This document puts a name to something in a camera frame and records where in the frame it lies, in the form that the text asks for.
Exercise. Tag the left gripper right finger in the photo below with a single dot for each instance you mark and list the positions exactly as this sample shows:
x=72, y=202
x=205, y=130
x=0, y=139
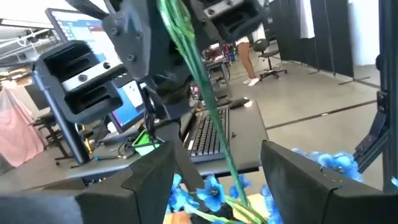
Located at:
x=311, y=199

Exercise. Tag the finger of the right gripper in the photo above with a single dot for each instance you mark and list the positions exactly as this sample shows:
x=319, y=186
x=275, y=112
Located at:
x=84, y=99
x=239, y=18

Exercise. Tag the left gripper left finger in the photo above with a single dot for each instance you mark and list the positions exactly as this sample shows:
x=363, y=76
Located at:
x=93, y=208

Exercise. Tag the large blue flower bunch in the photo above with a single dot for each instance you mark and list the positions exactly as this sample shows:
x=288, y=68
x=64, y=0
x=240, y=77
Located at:
x=221, y=130

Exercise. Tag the black monitor pole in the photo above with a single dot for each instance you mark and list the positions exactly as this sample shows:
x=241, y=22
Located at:
x=68, y=133

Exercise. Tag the black standing desk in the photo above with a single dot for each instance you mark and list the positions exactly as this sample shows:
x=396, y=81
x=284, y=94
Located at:
x=49, y=119

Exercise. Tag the black office chair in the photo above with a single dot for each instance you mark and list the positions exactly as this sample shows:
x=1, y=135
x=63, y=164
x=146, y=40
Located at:
x=267, y=53

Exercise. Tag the person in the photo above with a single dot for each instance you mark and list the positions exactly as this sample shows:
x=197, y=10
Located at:
x=247, y=62

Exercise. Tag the blue pen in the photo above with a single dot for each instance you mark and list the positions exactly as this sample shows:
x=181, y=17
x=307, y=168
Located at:
x=109, y=157

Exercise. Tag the monitor with blue screen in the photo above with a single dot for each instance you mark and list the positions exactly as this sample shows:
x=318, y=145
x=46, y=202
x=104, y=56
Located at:
x=87, y=34

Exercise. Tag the pink cloth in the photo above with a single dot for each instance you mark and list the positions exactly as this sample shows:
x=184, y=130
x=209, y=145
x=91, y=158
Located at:
x=18, y=133

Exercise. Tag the green plastic box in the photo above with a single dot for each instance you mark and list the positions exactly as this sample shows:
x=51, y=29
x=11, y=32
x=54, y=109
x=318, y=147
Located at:
x=141, y=146

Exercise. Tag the black computer mouse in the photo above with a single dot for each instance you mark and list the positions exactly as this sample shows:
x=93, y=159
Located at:
x=239, y=102

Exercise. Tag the black room divider panels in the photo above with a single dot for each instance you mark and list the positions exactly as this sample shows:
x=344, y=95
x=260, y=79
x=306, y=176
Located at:
x=326, y=34

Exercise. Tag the black keyboard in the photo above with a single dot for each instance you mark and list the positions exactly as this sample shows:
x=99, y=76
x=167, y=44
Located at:
x=202, y=140

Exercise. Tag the black rig frame post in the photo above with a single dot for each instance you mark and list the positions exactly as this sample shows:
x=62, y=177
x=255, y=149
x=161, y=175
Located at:
x=388, y=93

